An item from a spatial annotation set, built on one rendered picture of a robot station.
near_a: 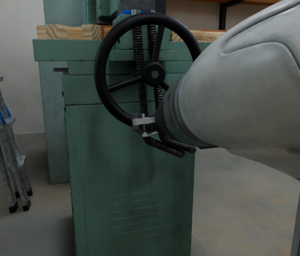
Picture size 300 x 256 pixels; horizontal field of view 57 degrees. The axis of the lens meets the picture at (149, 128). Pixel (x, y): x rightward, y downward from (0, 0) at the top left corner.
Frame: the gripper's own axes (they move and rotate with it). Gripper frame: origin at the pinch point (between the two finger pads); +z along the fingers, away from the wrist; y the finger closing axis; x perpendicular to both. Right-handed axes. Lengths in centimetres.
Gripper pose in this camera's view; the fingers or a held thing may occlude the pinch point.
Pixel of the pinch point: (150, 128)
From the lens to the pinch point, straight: 53.9
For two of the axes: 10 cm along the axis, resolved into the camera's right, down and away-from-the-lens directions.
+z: -2.7, 1.0, 9.6
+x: 1.1, 9.9, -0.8
